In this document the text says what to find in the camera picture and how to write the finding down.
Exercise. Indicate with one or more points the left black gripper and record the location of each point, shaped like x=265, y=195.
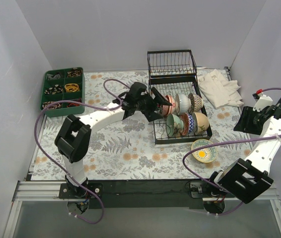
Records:
x=154, y=106

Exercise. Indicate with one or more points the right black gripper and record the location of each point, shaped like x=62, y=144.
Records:
x=252, y=120

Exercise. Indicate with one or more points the red floral bowl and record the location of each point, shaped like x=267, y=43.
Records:
x=166, y=110

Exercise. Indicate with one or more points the plain white bowl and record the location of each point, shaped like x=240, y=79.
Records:
x=183, y=102

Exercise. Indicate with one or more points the black wire dish rack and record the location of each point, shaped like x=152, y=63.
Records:
x=174, y=74

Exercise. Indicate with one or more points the mint green bowl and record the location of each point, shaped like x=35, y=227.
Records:
x=174, y=125

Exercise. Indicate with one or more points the brown patterned bowl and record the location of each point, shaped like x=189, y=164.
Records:
x=196, y=103

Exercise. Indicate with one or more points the cream white bowl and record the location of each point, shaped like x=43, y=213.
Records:
x=202, y=123

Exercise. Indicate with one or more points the yellow bowl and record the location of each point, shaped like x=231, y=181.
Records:
x=206, y=155

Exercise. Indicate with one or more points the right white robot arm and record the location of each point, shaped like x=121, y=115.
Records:
x=248, y=178

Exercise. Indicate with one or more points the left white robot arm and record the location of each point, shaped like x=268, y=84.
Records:
x=74, y=136

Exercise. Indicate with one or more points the white folded cloth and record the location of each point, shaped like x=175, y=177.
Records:
x=219, y=90

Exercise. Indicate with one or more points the green compartment tray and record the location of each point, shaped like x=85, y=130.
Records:
x=65, y=86

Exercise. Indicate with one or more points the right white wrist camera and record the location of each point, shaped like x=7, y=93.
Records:
x=262, y=100

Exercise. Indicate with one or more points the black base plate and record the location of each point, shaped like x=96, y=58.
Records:
x=153, y=193

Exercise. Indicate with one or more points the aluminium frame rail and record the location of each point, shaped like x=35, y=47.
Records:
x=49, y=191

